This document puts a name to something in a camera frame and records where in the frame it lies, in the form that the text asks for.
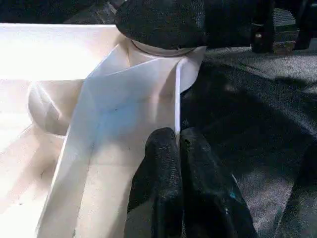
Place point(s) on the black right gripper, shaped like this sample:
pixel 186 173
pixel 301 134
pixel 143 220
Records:
pixel 235 22

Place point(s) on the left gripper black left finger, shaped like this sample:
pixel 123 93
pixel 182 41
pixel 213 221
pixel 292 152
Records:
pixel 158 188

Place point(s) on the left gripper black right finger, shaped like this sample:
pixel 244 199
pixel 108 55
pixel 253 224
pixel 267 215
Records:
pixel 208 193

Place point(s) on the white plastic table leg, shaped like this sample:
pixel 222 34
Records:
pixel 161 52

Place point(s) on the white plastic table top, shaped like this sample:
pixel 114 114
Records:
pixel 49 62

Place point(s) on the black plastic mat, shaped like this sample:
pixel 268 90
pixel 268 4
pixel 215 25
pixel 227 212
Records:
pixel 260 124

